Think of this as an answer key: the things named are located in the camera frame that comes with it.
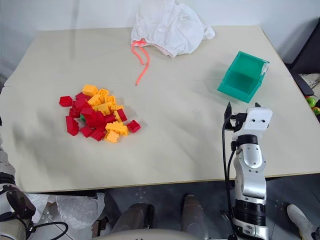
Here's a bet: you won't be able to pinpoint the white cloth drawstring bag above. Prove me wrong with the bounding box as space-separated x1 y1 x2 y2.
130 0 216 59

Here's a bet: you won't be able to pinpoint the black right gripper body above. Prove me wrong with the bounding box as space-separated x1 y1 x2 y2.
223 112 249 133

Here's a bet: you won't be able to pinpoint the pink drawstring cord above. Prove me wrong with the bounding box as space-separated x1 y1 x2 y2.
130 39 151 87

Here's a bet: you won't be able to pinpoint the white shoe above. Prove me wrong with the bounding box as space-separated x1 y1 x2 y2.
286 203 316 240

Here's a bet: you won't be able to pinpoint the dark rounded shape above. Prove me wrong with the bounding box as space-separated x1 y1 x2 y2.
180 194 210 240
109 202 155 234

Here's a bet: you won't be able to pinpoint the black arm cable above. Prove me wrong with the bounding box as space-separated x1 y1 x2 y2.
221 117 238 240
24 220 70 240

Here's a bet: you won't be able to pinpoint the green and yellow toys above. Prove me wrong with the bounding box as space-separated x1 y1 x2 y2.
305 95 320 114

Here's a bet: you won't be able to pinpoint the black chair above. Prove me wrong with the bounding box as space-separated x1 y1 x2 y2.
284 16 320 75

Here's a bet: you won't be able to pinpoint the clear plastic bag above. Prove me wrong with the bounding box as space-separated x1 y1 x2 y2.
24 191 106 231

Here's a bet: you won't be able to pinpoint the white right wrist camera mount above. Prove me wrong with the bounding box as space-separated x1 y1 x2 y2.
232 107 274 141

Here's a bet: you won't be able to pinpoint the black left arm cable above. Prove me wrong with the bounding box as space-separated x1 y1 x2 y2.
24 220 70 240

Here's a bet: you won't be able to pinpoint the green plastic bin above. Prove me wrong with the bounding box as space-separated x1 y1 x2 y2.
216 51 271 104

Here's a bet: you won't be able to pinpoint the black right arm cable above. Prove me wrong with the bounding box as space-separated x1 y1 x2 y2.
221 117 238 240

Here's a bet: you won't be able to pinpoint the dark patterned bag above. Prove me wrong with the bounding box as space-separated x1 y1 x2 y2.
291 71 320 98

